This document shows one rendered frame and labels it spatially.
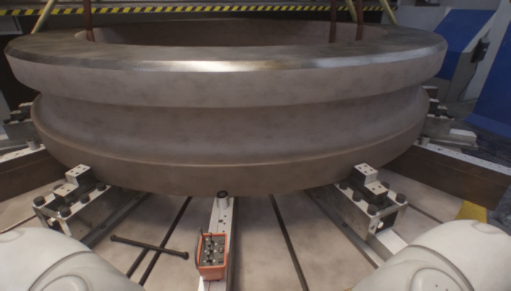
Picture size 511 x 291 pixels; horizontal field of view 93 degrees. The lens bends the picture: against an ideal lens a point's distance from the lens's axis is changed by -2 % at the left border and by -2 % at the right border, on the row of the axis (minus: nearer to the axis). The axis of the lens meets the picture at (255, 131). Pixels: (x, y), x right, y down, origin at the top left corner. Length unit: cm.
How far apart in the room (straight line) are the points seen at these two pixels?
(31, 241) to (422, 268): 60
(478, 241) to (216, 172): 139
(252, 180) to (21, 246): 134
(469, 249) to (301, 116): 133
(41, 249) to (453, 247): 65
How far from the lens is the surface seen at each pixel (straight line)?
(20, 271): 53
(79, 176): 215
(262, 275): 188
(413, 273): 43
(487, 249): 56
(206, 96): 144
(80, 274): 44
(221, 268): 132
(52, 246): 54
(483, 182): 290
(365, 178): 192
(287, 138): 175
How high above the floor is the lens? 189
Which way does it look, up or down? 27 degrees down
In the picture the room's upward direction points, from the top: straight up
